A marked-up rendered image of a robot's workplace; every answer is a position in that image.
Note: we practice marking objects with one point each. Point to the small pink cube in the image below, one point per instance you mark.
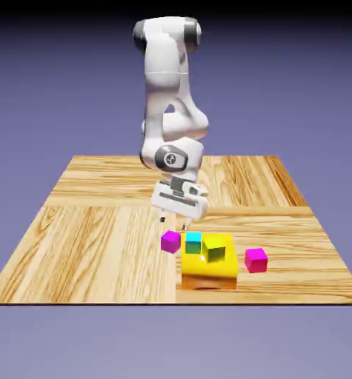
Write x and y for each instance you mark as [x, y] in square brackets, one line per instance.
[256, 260]

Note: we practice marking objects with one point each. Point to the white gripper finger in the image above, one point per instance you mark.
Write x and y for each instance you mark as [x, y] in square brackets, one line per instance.
[187, 223]
[162, 216]

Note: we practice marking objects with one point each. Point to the large yellow box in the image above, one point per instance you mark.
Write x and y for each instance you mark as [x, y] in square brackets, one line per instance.
[209, 271]

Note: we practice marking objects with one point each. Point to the small purple cube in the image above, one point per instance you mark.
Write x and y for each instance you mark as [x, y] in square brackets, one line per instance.
[170, 241]

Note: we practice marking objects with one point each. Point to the small cyan cube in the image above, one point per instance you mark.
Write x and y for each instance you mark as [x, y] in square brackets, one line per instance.
[193, 242]

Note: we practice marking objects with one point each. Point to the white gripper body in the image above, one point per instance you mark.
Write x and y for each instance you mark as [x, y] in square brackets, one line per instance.
[178, 205]

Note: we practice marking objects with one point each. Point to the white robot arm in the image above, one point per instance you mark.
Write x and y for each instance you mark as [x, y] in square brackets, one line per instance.
[160, 88]

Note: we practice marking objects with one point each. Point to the small yellow cube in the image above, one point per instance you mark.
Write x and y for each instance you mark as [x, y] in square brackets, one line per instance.
[213, 250]

